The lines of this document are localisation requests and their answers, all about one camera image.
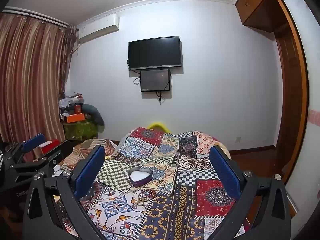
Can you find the colourful patchwork blanket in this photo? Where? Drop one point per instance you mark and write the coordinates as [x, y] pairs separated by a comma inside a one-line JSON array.
[[175, 160]]

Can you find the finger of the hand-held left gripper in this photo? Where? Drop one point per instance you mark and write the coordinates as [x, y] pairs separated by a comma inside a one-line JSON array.
[[57, 155], [32, 142]]

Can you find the wooden overhead cabinet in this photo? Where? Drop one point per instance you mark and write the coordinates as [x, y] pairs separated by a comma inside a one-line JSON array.
[[257, 2]]

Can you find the white wardrobe sliding door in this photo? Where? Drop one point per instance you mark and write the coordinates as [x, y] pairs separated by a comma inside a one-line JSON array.
[[312, 80]]

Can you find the yellow rounded object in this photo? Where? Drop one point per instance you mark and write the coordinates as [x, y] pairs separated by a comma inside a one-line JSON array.
[[157, 125]]

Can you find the white air conditioner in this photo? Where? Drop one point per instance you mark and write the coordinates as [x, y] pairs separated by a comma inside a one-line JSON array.
[[100, 28]]

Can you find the grey cushion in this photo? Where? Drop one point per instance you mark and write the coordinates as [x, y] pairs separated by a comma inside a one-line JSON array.
[[93, 113]]

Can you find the wooden door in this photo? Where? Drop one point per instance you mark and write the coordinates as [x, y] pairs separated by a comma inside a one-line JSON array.
[[291, 92]]

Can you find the striped brown curtain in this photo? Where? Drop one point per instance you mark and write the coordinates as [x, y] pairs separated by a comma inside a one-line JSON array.
[[30, 80]]

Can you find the striped orange blanket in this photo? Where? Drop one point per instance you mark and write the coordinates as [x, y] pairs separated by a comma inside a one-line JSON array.
[[85, 150]]

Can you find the curtain rail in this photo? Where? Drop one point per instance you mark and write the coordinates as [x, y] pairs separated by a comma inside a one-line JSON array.
[[35, 16]]

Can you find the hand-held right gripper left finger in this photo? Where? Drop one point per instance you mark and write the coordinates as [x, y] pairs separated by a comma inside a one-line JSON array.
[[90, 172]]

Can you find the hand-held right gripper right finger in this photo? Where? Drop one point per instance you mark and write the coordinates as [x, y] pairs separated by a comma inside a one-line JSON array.
[[225, 172]]

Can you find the small black wall monitor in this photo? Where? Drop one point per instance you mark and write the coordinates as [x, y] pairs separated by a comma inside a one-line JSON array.
[[155, 80]]

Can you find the pile of household clutter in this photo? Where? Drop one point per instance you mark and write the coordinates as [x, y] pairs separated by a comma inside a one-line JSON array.
[[71, 102]]

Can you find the purple heart-shaped tin box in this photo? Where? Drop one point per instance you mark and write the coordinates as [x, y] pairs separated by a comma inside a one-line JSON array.
[[140, 176]]

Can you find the orange box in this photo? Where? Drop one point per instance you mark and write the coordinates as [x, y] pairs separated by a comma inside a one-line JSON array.
[[75, 118]]

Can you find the black wall television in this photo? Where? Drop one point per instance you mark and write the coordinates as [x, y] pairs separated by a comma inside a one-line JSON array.
[[154, 52]]

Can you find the beige quilt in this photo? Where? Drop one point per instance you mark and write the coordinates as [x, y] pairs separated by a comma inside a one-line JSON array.
[[222, 147]]

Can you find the red box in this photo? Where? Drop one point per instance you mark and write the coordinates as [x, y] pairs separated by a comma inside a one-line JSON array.
[[50, 148]]

